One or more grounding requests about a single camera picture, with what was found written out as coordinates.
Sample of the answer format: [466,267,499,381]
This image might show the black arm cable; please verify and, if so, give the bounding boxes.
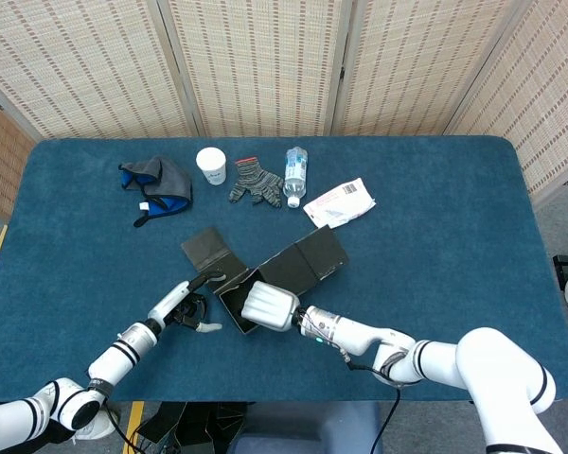
[344,357,403,454]
[104,409,141,454]

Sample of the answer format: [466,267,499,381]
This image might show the clear plastic water bottle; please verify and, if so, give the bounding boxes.
[282,146,310,209]

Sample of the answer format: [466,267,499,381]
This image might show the coloured wrist wire bundle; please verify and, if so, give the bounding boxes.
[298,309,332,346]

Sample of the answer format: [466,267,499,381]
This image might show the white plastic package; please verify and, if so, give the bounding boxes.
[302,177,378,231]

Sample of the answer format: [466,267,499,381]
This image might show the beige woven screen panel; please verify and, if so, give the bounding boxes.
[158,0,356,138]
[444,0,568,200]
[330,0,534,137]
[0,0,200,141]

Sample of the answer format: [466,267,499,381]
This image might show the black cardboard sheet stack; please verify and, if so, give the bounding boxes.
[135,401,252,454]

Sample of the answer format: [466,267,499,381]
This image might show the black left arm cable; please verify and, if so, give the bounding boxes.
[104,409,141,454]

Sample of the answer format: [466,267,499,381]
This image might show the striped knit glove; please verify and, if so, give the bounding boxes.
[228,157,285,209]

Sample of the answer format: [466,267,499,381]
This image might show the brown woven screen panel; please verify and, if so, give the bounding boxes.
[0,87,38,221]

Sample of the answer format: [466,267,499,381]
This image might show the blue carpeted table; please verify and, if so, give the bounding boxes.
[0,135,568,403]

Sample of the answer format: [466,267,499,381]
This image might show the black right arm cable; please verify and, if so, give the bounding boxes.
[344,357,403,454]

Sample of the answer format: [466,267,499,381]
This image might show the grey and blue cloth bag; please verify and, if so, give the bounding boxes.
[117,155,194,228]

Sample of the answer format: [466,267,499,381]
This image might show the blue grey padded seat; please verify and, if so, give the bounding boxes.
[226,401,384,454]

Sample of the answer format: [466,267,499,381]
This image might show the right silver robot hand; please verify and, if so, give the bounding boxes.
[240,279,300,332]

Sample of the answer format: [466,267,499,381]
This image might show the white paper cup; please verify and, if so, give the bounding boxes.
[195,147,228,186]

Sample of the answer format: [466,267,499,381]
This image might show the black foldable cardboard box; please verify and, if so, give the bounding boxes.
[180,225,350,336]

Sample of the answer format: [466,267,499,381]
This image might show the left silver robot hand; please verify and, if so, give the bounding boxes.
[147,270,228,335]

